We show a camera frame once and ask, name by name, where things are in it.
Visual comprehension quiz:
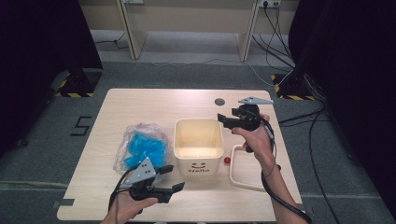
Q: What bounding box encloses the black striped-edge stand base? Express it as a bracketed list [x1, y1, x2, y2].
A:
[54, 67, 104, 98]
[270, 72, 316, 102]

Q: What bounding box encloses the black curtain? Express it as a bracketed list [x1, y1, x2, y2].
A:
[0, 0, 104, 158]
[288, 0, 396, 220]

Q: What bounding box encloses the left hand-held gripper black cable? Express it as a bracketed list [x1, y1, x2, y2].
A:
[107, 169, 142, 224]

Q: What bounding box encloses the white bin rim frame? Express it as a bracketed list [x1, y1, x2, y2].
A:
[223, 144, 283, 192]

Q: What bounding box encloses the black floor cable bundle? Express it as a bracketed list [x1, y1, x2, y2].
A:
[277, 106, 341, 224]

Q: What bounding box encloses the hand-held gripper black cable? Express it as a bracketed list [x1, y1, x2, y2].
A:
[107, 169, 142, 224]
[259, 116, 314, 224]

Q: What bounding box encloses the person's right hand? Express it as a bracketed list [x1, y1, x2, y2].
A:
[231, 113, 277, 169]

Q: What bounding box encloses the beige background desk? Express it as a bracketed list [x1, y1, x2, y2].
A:
[78, 0, 301, 63]

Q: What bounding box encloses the grey tape strip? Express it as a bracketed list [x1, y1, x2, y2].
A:
[299, 203, 314, 216]
[51, 198, 76, 209]

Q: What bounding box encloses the clear plastic bin bag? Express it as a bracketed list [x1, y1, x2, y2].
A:
[112, 122, 173, 183]

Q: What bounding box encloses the white plastic trash bin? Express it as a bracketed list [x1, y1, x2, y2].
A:
[173, 117, 225, 178]

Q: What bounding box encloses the thin black floor cable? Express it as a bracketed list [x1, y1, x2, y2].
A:
[94, 32, 130, 50]

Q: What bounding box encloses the black socket cable bundle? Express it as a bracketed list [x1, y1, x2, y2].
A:
[251, 1, 296, 70]

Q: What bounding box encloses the person's left hand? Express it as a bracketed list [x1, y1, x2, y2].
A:
[105, 190, 160, 224]

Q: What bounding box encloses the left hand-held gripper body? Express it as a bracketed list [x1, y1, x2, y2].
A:
[119, 156, 173, 204]

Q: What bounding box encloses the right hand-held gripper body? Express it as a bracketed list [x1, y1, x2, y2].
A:
[231, 96, 275, 132]

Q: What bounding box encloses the right hand-held gripper black cable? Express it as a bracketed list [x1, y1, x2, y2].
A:
[259, 116, 314, 224]

